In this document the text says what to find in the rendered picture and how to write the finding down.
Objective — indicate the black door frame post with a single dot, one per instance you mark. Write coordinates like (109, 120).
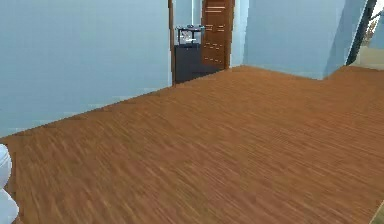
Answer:
(360, 31)

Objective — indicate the black metal shelf table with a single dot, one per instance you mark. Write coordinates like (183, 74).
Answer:
(189, 35)

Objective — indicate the brown wooden room door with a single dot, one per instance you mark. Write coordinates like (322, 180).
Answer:
(217, 33)

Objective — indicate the white rounded object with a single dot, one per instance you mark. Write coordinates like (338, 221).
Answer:
(4, 186)

